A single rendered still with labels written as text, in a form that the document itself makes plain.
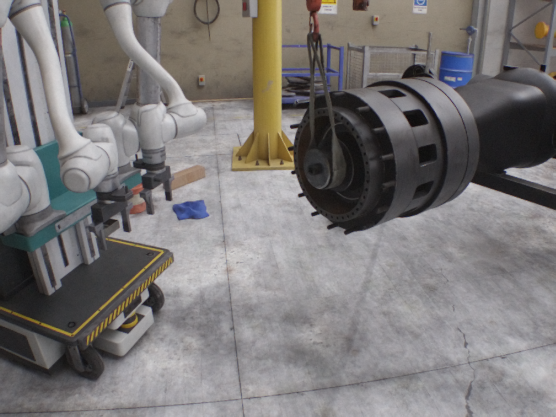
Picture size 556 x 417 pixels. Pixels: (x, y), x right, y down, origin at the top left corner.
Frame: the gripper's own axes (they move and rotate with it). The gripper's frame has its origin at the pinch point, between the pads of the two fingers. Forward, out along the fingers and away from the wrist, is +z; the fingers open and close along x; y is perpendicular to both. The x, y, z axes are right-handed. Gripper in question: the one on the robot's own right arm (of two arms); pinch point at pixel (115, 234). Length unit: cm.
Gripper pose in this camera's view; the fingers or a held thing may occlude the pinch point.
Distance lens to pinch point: 150.1
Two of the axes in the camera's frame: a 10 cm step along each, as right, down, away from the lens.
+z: 0.0, 9.0, 4.3
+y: -9.5, -1.4, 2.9
